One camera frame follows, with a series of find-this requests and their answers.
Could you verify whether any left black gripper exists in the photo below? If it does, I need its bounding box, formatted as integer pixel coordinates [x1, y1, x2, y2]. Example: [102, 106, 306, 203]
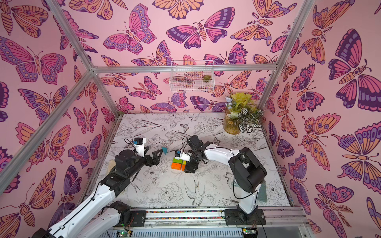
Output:
[126, 146, 162, 179]

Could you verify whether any green wooden block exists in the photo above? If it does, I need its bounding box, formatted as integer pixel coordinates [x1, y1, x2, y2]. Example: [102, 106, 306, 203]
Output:
[173, 158, 183, 164]

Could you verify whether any teal triangle block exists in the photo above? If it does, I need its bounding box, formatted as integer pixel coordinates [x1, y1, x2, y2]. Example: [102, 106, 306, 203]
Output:
[162, 147, 168, 155]

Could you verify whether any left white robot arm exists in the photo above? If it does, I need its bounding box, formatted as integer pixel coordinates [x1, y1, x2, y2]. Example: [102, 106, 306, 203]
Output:
[33, 150, 163, 238]

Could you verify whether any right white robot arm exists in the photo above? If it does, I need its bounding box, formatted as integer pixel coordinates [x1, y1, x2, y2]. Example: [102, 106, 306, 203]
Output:
[182, 135, 267, 225]

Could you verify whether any beige cloth glove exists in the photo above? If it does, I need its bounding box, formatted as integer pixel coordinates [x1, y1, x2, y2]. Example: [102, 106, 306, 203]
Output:
[107, 160, 116, 174]

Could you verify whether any amber glass vase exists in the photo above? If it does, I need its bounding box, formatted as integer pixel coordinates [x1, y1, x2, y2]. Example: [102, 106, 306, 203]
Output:
[223, 109, 241, 135]

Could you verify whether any artificial plant bouquet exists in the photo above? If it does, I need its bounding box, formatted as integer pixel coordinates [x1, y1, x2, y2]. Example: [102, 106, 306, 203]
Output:
[226, 93, 264, 133]

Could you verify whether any small potted succulent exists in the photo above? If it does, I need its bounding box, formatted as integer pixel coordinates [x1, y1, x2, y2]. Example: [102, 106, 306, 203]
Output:
[202, 74, 212, 81]

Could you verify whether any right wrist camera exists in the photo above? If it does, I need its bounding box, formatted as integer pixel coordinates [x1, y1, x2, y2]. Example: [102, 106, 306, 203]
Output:
[175, 150, 191, 162]

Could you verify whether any white wire basket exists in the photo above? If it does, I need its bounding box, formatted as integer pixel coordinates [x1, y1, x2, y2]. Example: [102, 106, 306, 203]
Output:
[168, 59, 215, 93]

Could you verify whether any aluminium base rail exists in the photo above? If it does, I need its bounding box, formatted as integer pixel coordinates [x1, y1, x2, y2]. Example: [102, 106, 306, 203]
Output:
[59, 205, 310, 238]

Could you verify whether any aluminium frame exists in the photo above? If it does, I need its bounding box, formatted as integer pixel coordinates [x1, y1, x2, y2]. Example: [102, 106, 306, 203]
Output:
[1, 1, 315, 192]

